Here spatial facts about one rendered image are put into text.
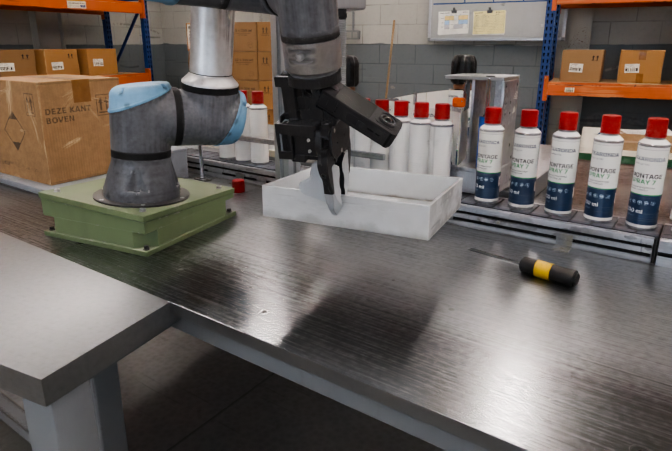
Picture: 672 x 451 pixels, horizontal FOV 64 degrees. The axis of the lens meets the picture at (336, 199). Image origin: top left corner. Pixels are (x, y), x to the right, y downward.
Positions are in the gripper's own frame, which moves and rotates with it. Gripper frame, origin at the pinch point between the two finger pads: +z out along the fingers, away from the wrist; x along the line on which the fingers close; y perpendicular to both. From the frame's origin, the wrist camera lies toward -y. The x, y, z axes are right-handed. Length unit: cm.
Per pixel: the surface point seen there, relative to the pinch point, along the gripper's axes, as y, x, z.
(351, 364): -7.4, 19.0, 11.2
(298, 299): 6.1, 5.8, 14.4
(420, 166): -1.4, -46.1, 15.5
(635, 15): -94, -483, 69
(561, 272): -31.9, -14.3, 16.8
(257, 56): 213, -352, 74
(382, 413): -11.3, 19.7, 17.9
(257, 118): 48, -60, 12
